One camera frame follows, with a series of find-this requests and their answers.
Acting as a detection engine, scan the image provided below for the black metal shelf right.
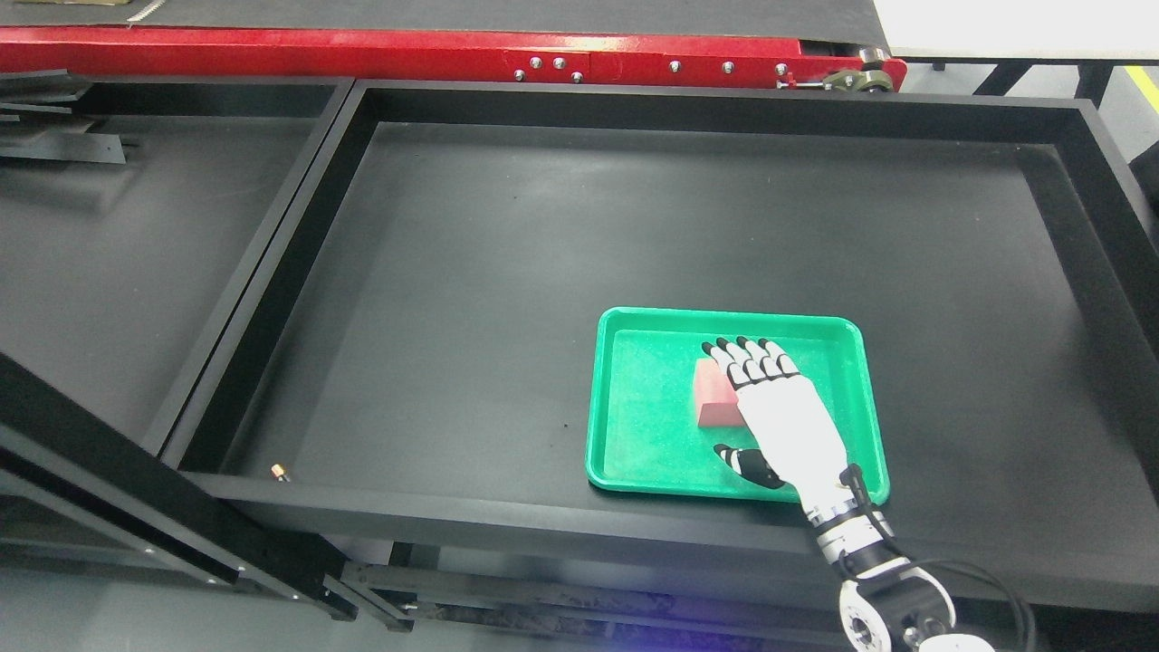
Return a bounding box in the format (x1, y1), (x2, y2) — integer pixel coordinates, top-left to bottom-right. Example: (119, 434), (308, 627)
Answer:
(166, 81), (1156, 611)

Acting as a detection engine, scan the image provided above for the black metal shelf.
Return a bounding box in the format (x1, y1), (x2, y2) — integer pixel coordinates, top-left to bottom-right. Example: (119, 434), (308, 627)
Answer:
(3, 76), (411, 632)
(166, 81), (1156, 611)

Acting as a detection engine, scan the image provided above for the red conveyor frame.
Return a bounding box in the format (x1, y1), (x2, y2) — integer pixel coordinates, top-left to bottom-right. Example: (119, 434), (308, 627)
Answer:
(1, 24), (909, 90)

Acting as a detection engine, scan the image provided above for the green plastic tray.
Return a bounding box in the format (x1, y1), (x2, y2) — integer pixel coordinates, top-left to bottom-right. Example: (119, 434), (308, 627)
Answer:
(585, 308), (891, 503)

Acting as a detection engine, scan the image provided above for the black metal shelf left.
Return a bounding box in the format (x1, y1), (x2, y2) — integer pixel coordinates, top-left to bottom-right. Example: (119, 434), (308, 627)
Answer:
(3, 76), (411, 632)

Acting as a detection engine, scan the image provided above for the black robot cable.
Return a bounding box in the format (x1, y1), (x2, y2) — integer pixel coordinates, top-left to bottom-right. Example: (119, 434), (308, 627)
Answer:
(838, 464), (1038, 644)

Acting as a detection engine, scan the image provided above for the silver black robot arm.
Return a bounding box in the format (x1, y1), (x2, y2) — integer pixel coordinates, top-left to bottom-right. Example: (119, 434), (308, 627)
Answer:
(804, 493), (994, 651)

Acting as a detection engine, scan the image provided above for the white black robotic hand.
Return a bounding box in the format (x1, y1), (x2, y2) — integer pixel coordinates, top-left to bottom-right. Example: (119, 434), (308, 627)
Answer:
(701, 337), (854, 523)

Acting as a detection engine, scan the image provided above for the pink foam block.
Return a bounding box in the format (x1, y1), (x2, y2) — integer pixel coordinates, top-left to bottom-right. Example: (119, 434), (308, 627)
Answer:
(692, 359), (745, 428)

